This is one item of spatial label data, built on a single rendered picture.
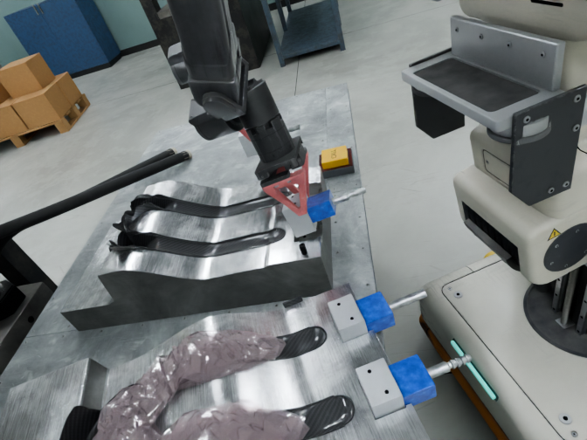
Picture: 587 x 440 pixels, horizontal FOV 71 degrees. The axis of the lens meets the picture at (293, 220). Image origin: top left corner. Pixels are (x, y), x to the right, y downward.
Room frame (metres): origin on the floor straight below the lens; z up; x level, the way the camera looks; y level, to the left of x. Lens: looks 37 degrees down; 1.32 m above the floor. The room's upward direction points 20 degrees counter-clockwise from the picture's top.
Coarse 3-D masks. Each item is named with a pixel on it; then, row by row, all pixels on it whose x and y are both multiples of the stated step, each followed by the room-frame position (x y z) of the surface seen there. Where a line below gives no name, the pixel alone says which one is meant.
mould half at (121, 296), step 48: (144, 192) 0.79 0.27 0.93; (192, 192) 0.75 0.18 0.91; (240, 192) 0.73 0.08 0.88; (288, 192) 0.66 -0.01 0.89; (192, 240) 0.61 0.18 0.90; (288, 240) 0.52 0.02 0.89; (96, 288) 0.62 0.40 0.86; (144, 288) 0.54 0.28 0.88; (192, 288) 0.52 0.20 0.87; (240, 288) 0.50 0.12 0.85; (288, 288) 0.48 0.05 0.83
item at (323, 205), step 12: (324, 192) 0.55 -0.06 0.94; (360, 192) 0.51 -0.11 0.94; (312, 204) 0.52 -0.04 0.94; (324, 204) 0.51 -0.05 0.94; (288, 216) 0.52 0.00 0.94; (300, 216) 0.52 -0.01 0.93; (312, 216) 0.51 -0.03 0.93; (324, 216) 0.51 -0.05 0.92; (300, 228) 0.51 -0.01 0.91; (312, 228) 0.51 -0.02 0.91
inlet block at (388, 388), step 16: (368, 368) 0.26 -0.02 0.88; (384, 368) 0.26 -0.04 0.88; (400, 368) 0.26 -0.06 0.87; (416, 368) 0.25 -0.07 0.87; (432, 368) 0.25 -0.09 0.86; (448, 368) 0.24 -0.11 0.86; (368, 384) 0.25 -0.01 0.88; (384, 384) 0.24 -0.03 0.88; (400, 384) 0.24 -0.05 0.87; (416, 384) 0.23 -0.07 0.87; (432, 384) 0.23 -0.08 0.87; (368, 400) 0.23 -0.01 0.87; (384, 400) 0.22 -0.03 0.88; (400, 400) 0.22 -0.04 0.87; (416, 400) 0.22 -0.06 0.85
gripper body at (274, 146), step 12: (276, 120) 0.55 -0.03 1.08; (252, 132) 0.55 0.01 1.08; (264, 132) 0.54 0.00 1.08; (276, 132) 0.54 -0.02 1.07; (288, 132) 0.56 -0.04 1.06; (252, 144) 0.56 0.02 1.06; (264, 144) 0.54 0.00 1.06; (276, 144) 0.54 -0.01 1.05; (288, 144) 0.54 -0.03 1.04; (264, 156) 0.54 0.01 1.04; (276, 156) 0.53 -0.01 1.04; (288, 156) 0.52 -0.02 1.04; (264, 168) 0.52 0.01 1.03; (276, 168) 0.51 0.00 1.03; (288, 168) 0.51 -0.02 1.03
